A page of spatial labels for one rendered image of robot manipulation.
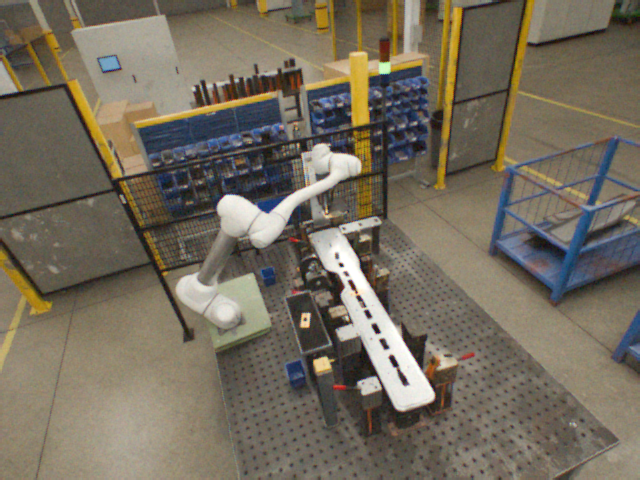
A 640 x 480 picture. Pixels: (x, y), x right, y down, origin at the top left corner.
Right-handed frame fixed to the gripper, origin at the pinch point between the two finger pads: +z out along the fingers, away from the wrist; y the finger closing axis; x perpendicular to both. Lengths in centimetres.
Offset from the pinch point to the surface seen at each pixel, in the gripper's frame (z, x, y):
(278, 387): 59, -69, -55
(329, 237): 28.8, 9.2, 2.3
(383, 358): 29, -92, -4
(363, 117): -30, 57, 49
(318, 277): 11, -46, -20
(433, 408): 53, -110, 13
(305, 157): -12, 54, 3
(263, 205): 17, 52, -34
